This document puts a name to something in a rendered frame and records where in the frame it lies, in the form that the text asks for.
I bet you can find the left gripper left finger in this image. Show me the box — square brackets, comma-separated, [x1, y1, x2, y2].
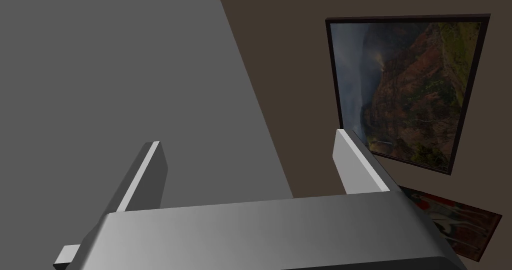
[103, 140, 169, 217]

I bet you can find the red abstract wall picture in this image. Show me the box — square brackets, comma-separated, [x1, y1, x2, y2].
[398, 185, 503, 263]

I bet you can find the black framed landscape picture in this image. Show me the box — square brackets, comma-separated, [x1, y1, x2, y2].
[324, 13, 492, 177]

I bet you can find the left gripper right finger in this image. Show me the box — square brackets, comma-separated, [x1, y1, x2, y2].
[331, 128, 403, 195]

